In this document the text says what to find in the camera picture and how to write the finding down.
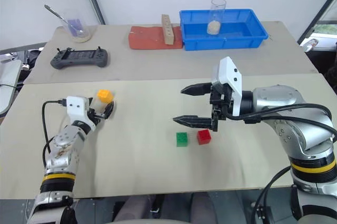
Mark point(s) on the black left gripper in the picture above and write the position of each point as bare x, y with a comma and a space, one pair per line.
95, 115

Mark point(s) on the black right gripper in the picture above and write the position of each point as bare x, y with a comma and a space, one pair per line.
218, 101

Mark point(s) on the yellow toy brick cube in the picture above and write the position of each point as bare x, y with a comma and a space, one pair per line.
105, 95

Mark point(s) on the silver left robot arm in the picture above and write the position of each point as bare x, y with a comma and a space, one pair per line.
63, 150

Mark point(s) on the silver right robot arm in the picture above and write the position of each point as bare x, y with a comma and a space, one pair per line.
279, 97

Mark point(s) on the red toy brick cube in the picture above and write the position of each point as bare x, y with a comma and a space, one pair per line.
204, 137

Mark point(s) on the green toy brick cube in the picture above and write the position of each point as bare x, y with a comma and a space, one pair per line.
182, 139

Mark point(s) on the dark grey handheld controller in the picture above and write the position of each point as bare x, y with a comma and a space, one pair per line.
79, 58

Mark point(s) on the clear glass beaker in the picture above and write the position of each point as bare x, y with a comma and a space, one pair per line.
84, 28

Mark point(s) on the blue plastic bin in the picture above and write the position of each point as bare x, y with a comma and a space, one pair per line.
237, 38

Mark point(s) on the wooden block with holes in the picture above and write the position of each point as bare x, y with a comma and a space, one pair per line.
168, 30

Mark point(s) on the beige grain heap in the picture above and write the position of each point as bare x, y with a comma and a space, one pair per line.
213, 28

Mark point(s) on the red brick slab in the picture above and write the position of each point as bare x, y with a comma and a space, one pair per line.
147, 38

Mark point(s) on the purple insert in beaker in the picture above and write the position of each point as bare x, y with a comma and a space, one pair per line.
75, 25

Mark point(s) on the grey side table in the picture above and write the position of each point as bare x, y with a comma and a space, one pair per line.
8, 84

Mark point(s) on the clear tall glass cylinder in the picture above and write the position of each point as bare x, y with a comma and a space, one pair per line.
218, 11

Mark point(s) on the long metal spoon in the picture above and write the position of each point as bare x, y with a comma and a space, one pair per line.
56, 14

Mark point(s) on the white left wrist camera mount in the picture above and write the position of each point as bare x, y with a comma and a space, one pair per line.
76, 106

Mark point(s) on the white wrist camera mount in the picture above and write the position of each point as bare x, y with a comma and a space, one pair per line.
76, 106
229, 79

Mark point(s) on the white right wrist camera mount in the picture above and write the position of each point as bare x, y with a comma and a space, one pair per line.
229, 79

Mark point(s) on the dark window frame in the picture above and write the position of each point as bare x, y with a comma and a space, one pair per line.
317, 13

